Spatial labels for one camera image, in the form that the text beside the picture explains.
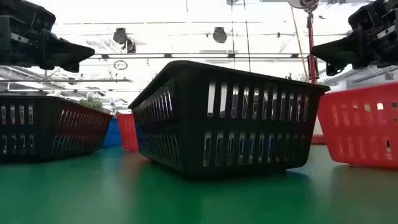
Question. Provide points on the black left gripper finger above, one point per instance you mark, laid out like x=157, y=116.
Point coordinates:
x=70, y=68
x=62, y=53

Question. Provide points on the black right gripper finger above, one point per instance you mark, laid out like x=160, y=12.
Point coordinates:
x=332, y=69
x=342, y=49

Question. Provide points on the black plastic basket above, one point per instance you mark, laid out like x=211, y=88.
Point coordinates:
x=46, y=130
x=192, y=130

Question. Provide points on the red plastic basket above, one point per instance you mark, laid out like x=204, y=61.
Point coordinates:
x=357, y=133
x=127, y=132

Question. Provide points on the blue plastic basket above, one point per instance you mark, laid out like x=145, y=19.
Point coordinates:
x=113, y=137

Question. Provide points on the red desk lamp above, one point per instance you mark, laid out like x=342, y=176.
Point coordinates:
x=311, y=46

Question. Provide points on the green artificial plant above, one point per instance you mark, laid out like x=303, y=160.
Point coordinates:
x=91, y=103

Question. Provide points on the oval hanging sign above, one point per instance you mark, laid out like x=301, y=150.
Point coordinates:
x=120, y=65

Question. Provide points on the black ceiling fixture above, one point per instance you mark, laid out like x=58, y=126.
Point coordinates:
x=119, y=35
x=219, y=35

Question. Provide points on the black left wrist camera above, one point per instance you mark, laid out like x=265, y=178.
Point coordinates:
x=31, y=15

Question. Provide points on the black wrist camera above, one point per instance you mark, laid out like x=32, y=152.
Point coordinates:
x=31, y=15
x=360, y=17

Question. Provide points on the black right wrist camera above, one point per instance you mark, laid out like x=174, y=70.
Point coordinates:
x=360, y=17

